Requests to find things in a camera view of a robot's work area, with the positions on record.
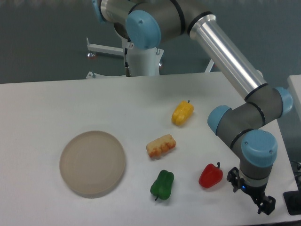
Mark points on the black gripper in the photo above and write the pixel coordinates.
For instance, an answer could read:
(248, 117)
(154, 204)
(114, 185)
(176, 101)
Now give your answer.
(255, 189)

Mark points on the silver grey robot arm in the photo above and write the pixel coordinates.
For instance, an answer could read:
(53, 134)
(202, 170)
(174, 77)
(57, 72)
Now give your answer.
(144, 24)

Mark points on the red bell pepper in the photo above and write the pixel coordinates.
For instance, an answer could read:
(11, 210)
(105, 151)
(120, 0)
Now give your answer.
(211, 175)

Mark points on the green bell pepper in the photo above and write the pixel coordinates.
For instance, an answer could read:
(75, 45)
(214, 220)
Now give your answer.
(162, 186)

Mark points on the yellow bell pepper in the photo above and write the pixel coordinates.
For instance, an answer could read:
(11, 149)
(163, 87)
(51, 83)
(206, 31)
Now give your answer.
(182, 113)

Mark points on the black box at right edge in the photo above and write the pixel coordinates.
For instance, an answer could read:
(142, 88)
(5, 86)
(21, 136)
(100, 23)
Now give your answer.
(293, 202)

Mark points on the toy bread piece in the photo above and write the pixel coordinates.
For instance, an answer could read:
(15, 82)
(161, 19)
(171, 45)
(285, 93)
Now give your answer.
(160, 145)

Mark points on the white table at right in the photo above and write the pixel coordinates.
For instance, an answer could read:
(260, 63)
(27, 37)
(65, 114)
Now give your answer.
(294, 82)

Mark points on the beige round plate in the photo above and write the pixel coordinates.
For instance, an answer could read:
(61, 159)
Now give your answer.
(92, 164)

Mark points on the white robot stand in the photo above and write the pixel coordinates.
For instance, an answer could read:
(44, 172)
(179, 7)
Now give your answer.
(136, 62)

